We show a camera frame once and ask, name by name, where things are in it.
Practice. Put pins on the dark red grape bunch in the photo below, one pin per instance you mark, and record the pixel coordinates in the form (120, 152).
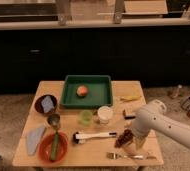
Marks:
(125, 137)

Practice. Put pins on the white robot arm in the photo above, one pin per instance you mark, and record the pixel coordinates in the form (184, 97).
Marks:
(151, 117)

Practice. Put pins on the green plastic tray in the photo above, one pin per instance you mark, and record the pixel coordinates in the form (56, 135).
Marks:
(100, 92)

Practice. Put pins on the red orange apple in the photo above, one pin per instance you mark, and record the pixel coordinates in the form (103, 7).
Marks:
(82, 91)

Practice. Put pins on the white cup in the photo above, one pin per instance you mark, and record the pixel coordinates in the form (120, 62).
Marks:
(104, 114)

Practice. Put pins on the translucent green cup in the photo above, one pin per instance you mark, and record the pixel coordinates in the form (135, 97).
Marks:
(85, 117)

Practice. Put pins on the yellow banana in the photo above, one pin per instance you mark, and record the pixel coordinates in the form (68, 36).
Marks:
(129, 98)

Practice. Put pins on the wooden table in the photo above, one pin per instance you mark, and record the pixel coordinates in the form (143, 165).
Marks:
(92, 152)

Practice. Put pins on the blue sponge in bowl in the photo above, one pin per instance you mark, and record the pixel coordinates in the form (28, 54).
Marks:
(47, 104)

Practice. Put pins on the dark brown bowl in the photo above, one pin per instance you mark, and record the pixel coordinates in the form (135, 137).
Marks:
(39, 108)

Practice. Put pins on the green cucumber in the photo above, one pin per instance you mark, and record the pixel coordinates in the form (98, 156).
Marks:
(54, 147)

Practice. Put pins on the orange red bowl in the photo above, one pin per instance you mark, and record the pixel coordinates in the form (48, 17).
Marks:
(45, 148)

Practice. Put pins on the grey folded cloth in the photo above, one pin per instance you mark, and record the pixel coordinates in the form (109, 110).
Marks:
(33, 138)

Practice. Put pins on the white handled dish brush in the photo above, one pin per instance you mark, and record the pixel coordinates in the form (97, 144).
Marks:
(82, 137)

